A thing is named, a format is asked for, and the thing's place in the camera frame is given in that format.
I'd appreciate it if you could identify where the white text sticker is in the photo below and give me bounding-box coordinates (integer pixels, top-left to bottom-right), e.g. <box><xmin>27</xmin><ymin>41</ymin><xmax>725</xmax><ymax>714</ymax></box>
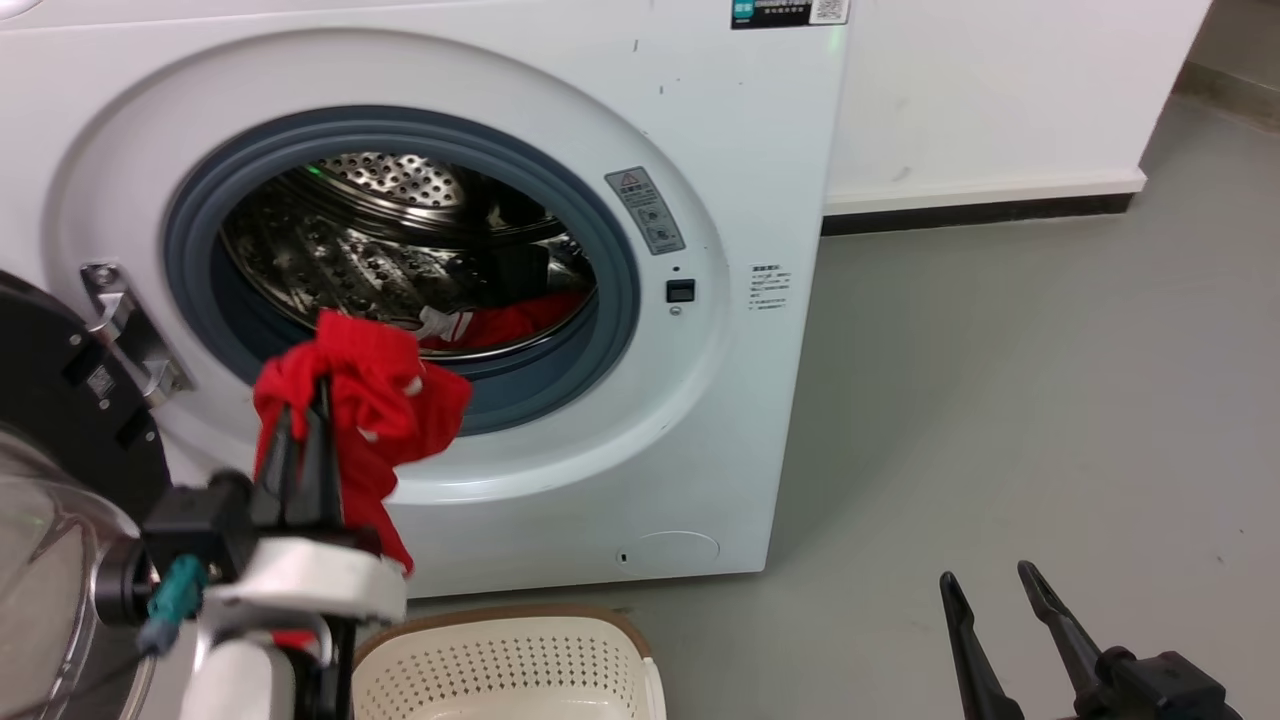
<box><xmin>747</xmin><ymin>262</ymin><xmax>792</xmax><ymax>314</ymax></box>

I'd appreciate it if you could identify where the teal cable connector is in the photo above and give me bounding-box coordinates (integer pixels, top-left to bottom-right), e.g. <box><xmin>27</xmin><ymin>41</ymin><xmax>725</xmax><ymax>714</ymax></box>
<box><xmin>137</xmin><ymin>554</ymin><xmax>209</xmax><ymax>656</ymax></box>

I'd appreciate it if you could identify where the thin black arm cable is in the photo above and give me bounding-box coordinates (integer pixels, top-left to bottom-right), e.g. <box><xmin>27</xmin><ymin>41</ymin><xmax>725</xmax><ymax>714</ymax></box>
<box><xmin>300</xmin><ymin>612</ymin><xmax>358</xmax><ymax>720</ymax></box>

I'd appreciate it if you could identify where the black wall baseboard strip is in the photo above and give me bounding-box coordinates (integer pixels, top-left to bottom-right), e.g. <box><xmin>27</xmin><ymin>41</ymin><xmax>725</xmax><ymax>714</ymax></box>
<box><xmin>821</xmin><ymin>190</ymin><xmax>1137</xmax><ymax>238</ymax></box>

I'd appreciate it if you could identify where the dark garment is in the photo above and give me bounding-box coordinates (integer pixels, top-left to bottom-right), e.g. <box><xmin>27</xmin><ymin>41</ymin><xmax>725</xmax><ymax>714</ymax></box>
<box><xmin>487</xmin><ymin>188</ymin><xmax>561</xmax><ymax>303</ymax></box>

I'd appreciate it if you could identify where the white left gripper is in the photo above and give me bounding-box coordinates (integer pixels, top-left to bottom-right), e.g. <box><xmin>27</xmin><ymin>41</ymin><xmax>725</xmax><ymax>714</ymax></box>
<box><xmin>203</xmin><ymin>377</ymin><xmax>408</xmax><ymax>626</ymax></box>

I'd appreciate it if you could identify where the black glass washer door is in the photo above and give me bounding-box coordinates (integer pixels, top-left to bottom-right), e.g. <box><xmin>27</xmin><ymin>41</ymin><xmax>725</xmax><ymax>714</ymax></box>
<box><xmin>0</xmin><ymin>270</ymin><xmax>177</xmax><ymax>720</ymax></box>

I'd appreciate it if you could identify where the metal door hinge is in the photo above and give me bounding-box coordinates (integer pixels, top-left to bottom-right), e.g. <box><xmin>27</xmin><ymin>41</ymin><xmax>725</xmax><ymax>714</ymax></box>
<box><xmin>80</xmin><ymin>262</ymin><xmax>194</xmax><ymax>409</ymax></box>

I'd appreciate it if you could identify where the cream perforated laundry basket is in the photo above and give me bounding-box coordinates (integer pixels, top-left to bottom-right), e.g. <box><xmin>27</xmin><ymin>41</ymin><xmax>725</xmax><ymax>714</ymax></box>
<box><xmin>351</xmin><ymin>604</ymin><xmax>669</xmax><ymax>720</ymax></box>

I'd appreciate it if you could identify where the grey warning sticker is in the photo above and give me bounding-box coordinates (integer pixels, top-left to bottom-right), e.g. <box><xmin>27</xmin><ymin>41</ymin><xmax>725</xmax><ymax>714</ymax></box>
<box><xmin>604</xmin><ymin>166</ymin><xmax>688</xmax><ymax>257</ymax></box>

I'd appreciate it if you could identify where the grey rubber door gasket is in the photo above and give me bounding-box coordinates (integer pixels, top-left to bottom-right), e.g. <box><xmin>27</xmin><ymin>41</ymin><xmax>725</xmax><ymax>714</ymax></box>
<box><xmin>163</xmin><ymin>105</ymin><xmax>642</xmax><ymax>437</ymax></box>

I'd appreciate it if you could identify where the red garment with white dots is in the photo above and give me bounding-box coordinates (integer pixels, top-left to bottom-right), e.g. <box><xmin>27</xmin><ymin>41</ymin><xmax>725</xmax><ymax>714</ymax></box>
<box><xmin>252</xmin><ymin>309</ymin><xmax>474</xmax><ymax>577</ymax></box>

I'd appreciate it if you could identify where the white front-load washing machine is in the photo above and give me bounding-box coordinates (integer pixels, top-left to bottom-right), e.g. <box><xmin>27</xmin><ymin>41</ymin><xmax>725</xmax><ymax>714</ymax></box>
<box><xmin>0</xmin><ymin>0</ymin><xmax>852</xmax><ymax>601</ymax></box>

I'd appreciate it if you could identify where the round white filter cover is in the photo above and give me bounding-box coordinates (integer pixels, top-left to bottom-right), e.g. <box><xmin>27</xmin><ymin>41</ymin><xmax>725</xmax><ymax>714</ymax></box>
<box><xmin>634</xmin><ymin>529</ymin><xmax>722</xmax><ymax>570</ymax></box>

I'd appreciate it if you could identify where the steel perforated washer drum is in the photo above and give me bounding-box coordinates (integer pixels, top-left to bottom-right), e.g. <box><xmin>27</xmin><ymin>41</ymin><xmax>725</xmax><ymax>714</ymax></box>
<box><xmin>219</xmin><ymin>151</ymin><xmax>599</xmax><ymax>362</ymax></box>

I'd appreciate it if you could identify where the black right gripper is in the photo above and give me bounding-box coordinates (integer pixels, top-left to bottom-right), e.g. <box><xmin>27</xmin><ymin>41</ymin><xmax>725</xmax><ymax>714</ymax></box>
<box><xmin>939</xmin><ymin>559</ymin><xmax>1244</xmax><ymax>720</ymax></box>

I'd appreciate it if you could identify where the black label with QR code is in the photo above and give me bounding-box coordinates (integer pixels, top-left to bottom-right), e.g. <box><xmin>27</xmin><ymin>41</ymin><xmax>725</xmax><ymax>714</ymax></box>
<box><xmin>730</xmin><ymin>0</ymin><xmax>852</xmax><ymax>30</ymax></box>

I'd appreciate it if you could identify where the red and white garment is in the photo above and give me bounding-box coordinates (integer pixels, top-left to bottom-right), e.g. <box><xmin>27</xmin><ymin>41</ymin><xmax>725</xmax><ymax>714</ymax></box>
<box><xmin>414</xmin><ymin>290</ymin><xmax>592</xmax><ymax>354</ymax></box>

